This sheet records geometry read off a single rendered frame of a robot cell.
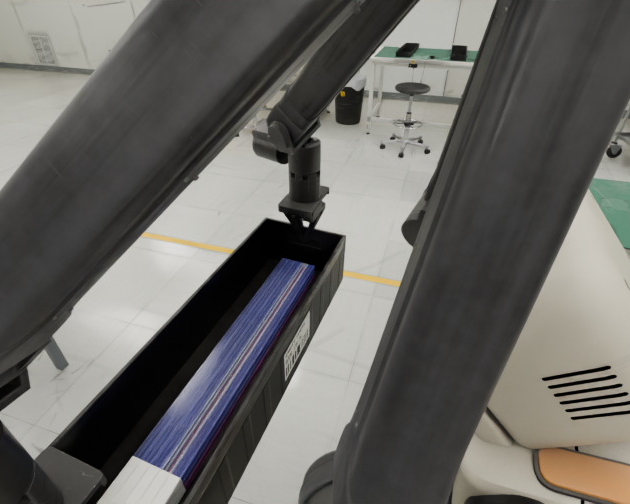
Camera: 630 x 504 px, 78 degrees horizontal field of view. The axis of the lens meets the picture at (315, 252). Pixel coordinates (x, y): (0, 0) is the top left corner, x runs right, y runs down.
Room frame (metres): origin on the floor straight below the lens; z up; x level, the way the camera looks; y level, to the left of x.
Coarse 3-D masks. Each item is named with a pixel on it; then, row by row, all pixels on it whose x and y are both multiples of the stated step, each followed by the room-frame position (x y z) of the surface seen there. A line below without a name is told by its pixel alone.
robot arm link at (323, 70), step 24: (384, 0) 0.44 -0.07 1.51; (408, 0) 0.42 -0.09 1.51; (360, 24) 0.46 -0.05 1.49; (384, 24) 0.44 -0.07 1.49; (336, 48) 0.49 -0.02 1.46; (360, 48) 0.47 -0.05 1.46; (312, 72) 0.53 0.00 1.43; (336, 72) 0.50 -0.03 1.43; (288, 96) 0.56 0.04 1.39; (312, 96) 0.54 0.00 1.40; (336, 96) 0.56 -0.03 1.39; (288, 120) 0.58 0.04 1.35; (312, 120) 0.56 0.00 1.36
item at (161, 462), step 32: (288, 288) 0.54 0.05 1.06; (256, 320) 0.46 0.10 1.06; (288, 320) 0.49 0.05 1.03; (224, 352) 0.39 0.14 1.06; (256, 352) 0.39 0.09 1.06; (192, 384) 0.33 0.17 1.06; (224, 384) 0.33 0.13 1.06; (192, 416) 0.28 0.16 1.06; (224, 416) 0.29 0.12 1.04; (160, 448) 0.24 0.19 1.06; (192, 448) 0.24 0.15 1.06; (128, 480) 0.21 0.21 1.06; (160, 480) 0.21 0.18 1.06
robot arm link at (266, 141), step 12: (264, 120) 0.69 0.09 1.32; (252, 132) 0.68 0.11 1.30; (264, 132) 0.66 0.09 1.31; (276, 132) 0.58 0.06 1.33; (288, 132) 0.58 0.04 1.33; (312, 132) 0.63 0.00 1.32; (252, 144) 0.68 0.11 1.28; (264, 144) 0.66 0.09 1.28; (276, 144) 0.60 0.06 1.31; (288, 144) 0.59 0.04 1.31; (300, 144) 0.61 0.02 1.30; (264, 156) 0.67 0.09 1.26; (276, 156) 0.65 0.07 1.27
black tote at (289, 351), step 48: (288, 240) 0.65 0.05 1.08; (336, 240) 0.62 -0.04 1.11; (240, 288) 0.56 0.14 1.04; (336, 288) 0.58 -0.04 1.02; (192, 336) 0.42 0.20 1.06; (288, 336) 0.37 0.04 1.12; (144, 384) 0.32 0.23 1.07; (288, 384) 0.36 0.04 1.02; (96, 432) 0.25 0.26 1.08; (144, 432) 0.28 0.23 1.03; (240, 432) 0.24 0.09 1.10; (192, 480) 0.22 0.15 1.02
